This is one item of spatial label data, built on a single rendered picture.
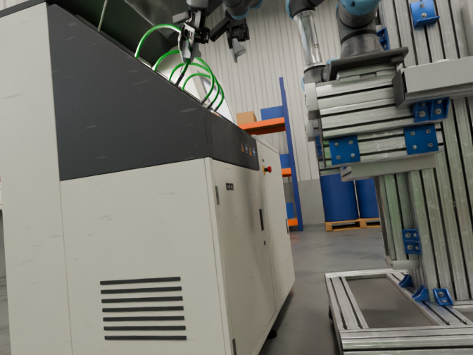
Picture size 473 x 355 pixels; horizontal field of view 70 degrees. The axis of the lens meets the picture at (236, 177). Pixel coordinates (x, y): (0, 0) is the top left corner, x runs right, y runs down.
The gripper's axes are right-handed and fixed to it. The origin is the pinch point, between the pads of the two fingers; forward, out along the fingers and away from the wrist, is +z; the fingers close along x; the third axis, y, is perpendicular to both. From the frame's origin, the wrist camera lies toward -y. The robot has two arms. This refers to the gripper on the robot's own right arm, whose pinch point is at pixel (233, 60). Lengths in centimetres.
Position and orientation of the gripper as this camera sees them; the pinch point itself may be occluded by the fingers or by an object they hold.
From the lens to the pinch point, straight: 148.9
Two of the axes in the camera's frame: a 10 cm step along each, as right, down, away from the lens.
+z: 1.1, 9.9, -0.8
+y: 9.5, -1.3, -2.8
